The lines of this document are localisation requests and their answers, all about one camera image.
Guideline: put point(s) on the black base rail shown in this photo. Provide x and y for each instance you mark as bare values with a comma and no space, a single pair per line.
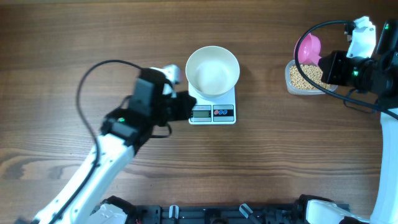
174,214

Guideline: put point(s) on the clear plastic container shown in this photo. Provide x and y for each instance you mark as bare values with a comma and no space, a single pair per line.
297,85

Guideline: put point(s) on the white digital kitchen scale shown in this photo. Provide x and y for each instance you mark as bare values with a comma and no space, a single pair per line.
213,111

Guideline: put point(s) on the white bowl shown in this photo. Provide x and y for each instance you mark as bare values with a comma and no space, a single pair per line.
212,71

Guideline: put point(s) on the pink measuring scoop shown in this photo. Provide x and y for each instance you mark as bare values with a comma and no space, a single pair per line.
309,51

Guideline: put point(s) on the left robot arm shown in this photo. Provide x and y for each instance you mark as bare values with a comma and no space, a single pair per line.
123,132

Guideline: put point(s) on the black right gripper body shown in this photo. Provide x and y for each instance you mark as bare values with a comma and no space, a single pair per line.
341,70

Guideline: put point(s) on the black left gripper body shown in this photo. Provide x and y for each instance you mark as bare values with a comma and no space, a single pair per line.
175,108

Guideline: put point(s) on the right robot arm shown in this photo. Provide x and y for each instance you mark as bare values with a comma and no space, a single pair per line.
368,67

